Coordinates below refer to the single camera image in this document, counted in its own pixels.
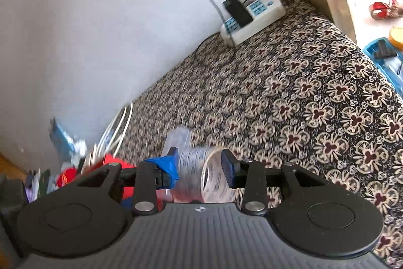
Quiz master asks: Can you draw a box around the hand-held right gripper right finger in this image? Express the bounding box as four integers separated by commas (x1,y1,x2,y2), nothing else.
221,148,318,215

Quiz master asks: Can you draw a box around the red ribbon ornament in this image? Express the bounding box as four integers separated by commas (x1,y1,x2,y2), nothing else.
369,0,403,20

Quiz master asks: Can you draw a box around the black power adapter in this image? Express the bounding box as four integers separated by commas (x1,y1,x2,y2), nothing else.
223,0,254,27

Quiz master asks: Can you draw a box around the yellow round lid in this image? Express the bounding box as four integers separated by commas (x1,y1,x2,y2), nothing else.
389,26,403,50

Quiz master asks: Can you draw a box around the white coiled cable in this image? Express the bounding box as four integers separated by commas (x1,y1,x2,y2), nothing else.
91,102,134,162

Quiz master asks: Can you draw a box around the white power strip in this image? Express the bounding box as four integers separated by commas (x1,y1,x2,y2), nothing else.
220,0,286,47

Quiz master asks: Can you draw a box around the blue patterned packet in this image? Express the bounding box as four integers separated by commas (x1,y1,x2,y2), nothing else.
49,118,87,159

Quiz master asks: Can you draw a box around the brown paper bag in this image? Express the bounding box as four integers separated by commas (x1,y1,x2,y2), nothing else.
288,0,358,44

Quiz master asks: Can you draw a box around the black cable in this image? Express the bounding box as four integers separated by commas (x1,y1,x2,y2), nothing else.
194,33,235,63

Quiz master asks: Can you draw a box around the clear plastic cup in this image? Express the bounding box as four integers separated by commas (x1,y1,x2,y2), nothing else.
164,127,235,205

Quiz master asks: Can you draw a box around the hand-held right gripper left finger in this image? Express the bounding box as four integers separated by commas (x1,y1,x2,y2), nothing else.
77,146,180,217

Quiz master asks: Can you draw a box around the blue plastic tray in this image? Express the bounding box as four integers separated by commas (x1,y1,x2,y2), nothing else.
362,37,403,99

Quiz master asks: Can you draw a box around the floral printed cloth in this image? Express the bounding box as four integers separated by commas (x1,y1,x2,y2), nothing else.
121,0,403,266

